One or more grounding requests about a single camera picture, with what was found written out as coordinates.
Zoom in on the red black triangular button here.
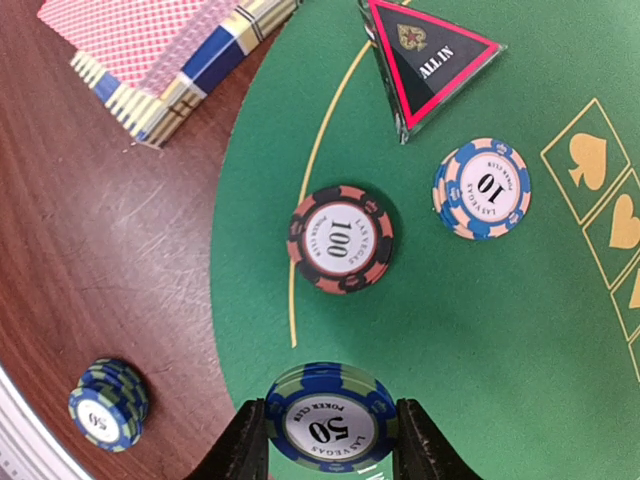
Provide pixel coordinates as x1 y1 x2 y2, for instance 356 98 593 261
358 1 506 145

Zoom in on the round green poker mat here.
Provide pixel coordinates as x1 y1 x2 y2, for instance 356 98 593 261
211 1 639 479

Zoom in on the dark blue chip stack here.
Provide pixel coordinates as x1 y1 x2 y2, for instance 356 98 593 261
68 358 150 453

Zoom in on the pink backed card deck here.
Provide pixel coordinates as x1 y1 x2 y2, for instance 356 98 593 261
38 0 238 95

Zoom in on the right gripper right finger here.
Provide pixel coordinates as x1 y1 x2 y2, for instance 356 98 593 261
394 399 481 480

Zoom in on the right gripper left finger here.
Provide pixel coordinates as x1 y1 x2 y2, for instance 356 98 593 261
187 399 268 480

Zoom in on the gold card deck box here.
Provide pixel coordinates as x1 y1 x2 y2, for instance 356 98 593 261
70 1 301 149

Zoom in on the brown chip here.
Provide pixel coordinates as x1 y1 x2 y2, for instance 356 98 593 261
287 185 394 295

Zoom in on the green blue chip mat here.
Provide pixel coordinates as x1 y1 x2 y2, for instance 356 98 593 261
265 362 398 474

